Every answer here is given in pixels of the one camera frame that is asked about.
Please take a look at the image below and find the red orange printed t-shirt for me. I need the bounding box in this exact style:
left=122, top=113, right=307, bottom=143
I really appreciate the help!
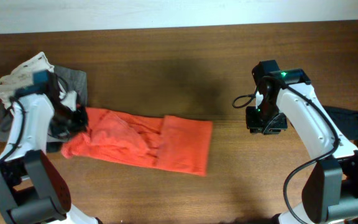
left=61, top=108, right=213, bottom=176

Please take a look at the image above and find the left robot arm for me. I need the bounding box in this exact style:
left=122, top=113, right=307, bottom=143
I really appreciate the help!
left=0, top=70, right=100, bottom=224

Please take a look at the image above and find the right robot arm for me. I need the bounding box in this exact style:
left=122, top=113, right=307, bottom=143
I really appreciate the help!
left=246, top=60, right=358, bottom=223

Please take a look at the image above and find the dark folded garment bottom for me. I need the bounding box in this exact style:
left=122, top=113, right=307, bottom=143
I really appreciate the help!
left=46, top=142, right=63, bottom=153

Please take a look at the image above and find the grey folded garment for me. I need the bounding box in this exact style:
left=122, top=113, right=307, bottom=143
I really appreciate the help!
left=0, top=65, right=88, bottom=142

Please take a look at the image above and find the white Puma shirt folded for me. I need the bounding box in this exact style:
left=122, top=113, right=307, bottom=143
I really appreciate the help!
left=0, top=52, right=55, bottom=109

